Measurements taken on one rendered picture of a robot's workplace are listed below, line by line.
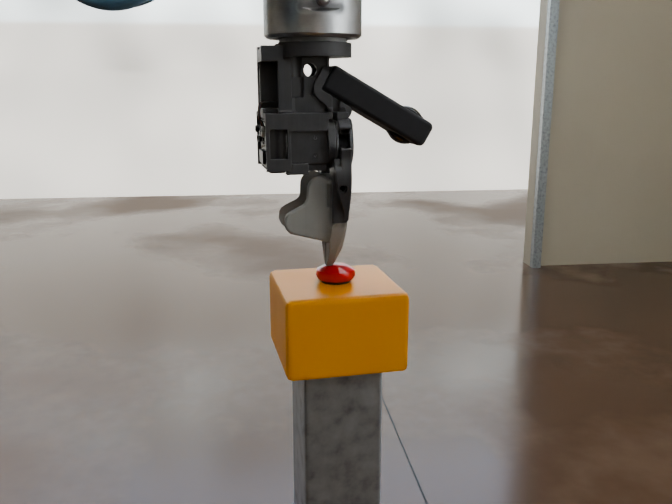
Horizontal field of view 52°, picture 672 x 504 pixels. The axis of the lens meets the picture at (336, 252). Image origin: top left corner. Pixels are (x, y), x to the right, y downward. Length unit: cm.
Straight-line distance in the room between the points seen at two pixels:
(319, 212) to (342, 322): 11
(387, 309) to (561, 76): 447
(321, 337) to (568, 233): 464
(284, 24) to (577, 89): 455
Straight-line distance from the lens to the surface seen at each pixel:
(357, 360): 67
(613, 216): 536
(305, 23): 63
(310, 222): 66
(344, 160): 63
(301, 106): 65
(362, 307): 65
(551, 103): 499
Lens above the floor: 127
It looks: 14 degrees down
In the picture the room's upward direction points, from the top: straight up
